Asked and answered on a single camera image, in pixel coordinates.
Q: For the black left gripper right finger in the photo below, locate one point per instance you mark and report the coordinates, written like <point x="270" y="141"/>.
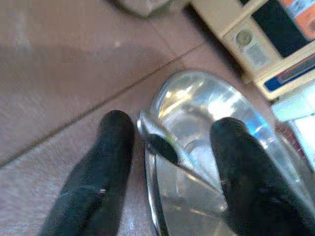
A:
<point x="251" y="182"/>

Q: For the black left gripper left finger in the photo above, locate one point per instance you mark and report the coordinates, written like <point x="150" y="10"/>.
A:
<point x="98" y="177"/>

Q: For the stainless steel bowl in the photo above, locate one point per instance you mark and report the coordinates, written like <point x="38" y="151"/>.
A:
<point x="192" y="110"/>

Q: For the beige water ioniser appliance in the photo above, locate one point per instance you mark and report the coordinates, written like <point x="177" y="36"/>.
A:
<point x="270" y="37"/>

